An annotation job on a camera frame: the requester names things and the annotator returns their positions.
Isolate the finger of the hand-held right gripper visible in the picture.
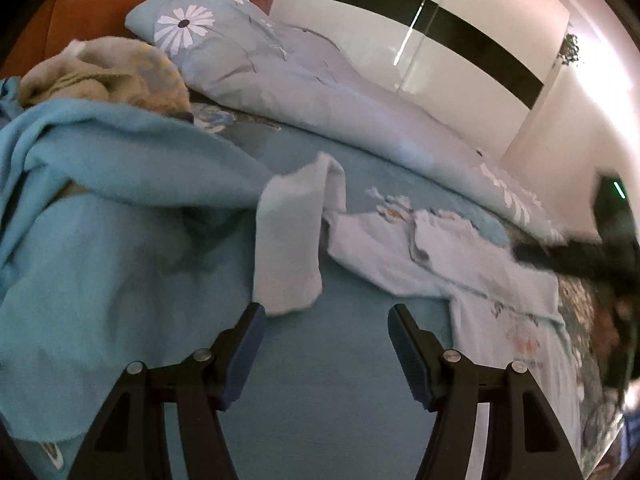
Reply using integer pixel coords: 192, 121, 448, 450
511, 241, 583, 276

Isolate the blue daisy print quilt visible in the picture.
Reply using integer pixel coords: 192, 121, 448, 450
124, 0, 601, 245

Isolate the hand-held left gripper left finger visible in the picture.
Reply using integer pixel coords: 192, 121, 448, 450
66, 302, 267, 480

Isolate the white wardrobe with black stripe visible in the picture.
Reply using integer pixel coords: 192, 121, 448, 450
267, 0, 573, 161

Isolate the pale blue baby garment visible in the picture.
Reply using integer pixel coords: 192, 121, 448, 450
252, 152, 583, 466

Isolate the teal fleece blanket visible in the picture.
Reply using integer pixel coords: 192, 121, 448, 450
0, 77, 273, 453

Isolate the teal floral bed sheet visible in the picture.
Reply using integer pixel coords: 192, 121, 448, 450
10, 102, 623, 480

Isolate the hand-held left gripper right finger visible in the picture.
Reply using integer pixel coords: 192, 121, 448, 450
388, 304, 585, 480

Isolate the beige crumpled towel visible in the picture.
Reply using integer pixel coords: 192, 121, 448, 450
19, 36, 193, 122

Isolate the green hanging plant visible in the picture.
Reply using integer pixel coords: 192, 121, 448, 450
557, 32, 583, 68

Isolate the wooden headboard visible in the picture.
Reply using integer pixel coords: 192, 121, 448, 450
0, 0, 279, 80

